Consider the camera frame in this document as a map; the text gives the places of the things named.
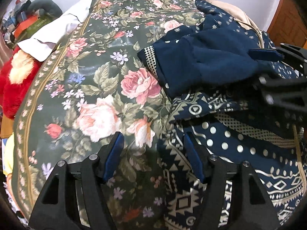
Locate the navy patterned hooded garment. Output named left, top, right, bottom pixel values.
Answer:
left=138, top=0, right=306, bottom=229

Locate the brown wooden door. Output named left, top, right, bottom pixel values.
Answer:
left=267, top=0, right=306, bottom=47

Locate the green floral bedspread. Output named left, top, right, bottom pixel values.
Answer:
left=11, top=0, right=204, bottom=229

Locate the red plush toy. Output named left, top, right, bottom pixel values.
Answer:
left=1, top=46, right=42, bottom=119

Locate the white pillow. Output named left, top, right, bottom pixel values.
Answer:
left=17, top=0, right=93, bottom=62

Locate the orange box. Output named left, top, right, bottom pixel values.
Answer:
left=14, top=16, right=38, bottom=38

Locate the grey plush toy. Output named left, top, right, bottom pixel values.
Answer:
left=26, top=0, right=63, bottom=18

